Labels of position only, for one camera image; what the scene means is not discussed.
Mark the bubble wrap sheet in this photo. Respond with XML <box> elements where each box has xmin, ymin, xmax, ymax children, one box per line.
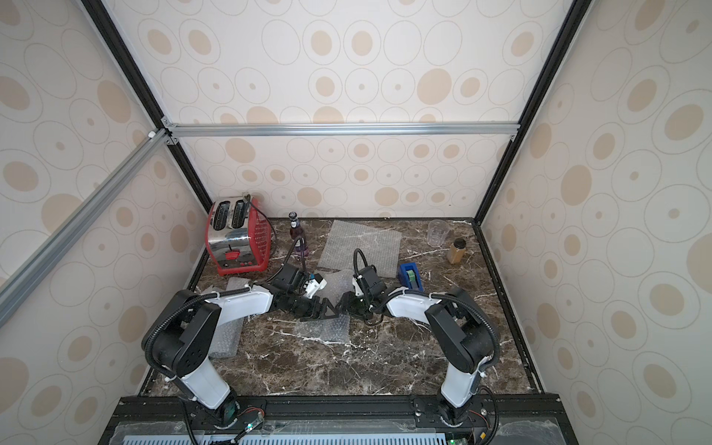
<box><xmin>294</xmin><ymin>269</ymin><xmax>357</xmax><ymax>343</ymax></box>
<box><xmin>208</xmin><ymin>276</ymin><xmax>251</xmax><ymax>360</ymax></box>

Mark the blue tape dispenser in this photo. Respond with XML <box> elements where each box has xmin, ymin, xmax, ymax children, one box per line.
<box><xmin>397</xmin><ymin>263</ymin><xmax>424</xmax><ymax>292</ymax></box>

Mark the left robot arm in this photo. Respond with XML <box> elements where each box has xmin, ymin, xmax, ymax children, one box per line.
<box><xmin>142</xmin><ymin>266</ymin><xmax>326</xmax><ymax>410</ymax></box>

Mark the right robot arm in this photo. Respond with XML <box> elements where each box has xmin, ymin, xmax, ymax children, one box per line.
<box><xmin>326</xmin><ymin>266</ymin><xmax>501</xmax><ymax>412</ymax></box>

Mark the stack of bubble wrap sheets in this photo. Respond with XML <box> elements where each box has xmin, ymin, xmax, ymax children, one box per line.
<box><xmin>318</xmin><ymin>221</ymin><xmax>402</xmax><ymax>278</ymax></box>

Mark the purple bottle rear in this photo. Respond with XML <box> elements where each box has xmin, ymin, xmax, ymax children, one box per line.
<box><xmin>289</xmin><ymin>211</ymin><xmax>309</xmax><ymax>258</ymax></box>

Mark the red and chrome toaster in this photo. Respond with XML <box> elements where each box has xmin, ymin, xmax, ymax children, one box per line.
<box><xmin>205</xmin><ymin>195</ymin><xmax>273</xmax><ymax>276</ymax></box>

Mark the clear drinking glass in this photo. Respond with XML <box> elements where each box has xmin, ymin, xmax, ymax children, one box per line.
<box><xmin>426</xmin><ymin>220</ymin><xmax>451</xmax><ymax>248</ymax></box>

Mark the brown spice jar black lid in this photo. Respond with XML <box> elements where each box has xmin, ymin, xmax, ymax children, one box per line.
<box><xmin>447</xmin><ymin>237</ymin><xmax>467</xmax><ymax>265</ymax></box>

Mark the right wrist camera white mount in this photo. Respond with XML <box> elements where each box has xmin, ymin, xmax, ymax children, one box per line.
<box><xmin>352</xmin><ymin>278</ymin><xmax>363</xmax><ymax>297</ymax></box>

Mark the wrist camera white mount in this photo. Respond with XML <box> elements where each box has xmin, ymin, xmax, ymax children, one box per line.
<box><xmin>352</xmin><ymin>278</ymin><xmax>363</xmax><ymax>297</ymax></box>
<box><xmin>304</xmin><ymin>274</ymin><xmax>326</xmax><ymax>299</ymax></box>

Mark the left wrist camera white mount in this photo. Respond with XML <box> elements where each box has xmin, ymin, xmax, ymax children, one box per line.
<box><xmin>304</xmin><ymin>274</ymin><xmax>326</xmax><ymax>299</ymax></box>

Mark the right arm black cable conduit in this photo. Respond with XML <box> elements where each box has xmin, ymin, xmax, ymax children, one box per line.
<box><xmin>352</xmin><ymin>247</ymin><xmax>502</xmax><ymax>374</ymax></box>

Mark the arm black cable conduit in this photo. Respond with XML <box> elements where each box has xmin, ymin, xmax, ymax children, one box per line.
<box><xmin>141</xmin><ymin>235</ymin><xmax>310</xmax><ymax>379</ymax></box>
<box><xmin>352</xmin><ymin>247</ymin><xmax>502</xmax><ymax>374</ymax></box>

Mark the black toaster power cord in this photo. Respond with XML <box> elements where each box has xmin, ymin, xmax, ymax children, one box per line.
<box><xmin>243</xmin><ymin>193</ymin><xmax>279</xmax><ymax>251</ymax></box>

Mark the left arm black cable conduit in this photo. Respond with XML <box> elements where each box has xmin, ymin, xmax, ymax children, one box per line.
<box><xmin>141</xmin><ymin>235</ymin><xmax>310</xmax><ymax>379</ymax></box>

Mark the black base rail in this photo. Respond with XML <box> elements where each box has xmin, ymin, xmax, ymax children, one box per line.
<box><xmin>100</xmin><ymin>394</ymin><xmax>577</xmax><ymax>444</ymax></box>

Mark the horizontal aluminium frame bar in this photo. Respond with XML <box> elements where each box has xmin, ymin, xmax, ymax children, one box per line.
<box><xmin>168</xmin><ymin>122</ymin><xmax>519</xmax><ymax>137</ymax></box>

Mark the black left frame post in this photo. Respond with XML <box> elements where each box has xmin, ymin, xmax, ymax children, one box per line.
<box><xmin>81</xmin><ymin>0</ymin><xmax>212</xmax><ymax>211</ymax></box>

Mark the black frame post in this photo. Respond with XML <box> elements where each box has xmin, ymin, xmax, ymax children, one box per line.
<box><xmin>81</xmin><ymin>0</ymin><xmax>212</xmax><ymax>211</ymax></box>
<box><xmin>473</xmin><ymin>0</ymin><xmax>593</xmax><ymax>227</ymax></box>

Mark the diagonal aluminium frame bar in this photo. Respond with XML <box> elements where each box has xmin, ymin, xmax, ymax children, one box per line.
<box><xmin>1</xmin><ymin>129</ymin><xmax>168</xmax><ymax>324</ymax></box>

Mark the black right frame post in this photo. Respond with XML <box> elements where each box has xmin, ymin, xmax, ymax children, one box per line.
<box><xmin>473</xmin><ymin>0</ymin><xmax>593</xmax><ymax>227</ymax></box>

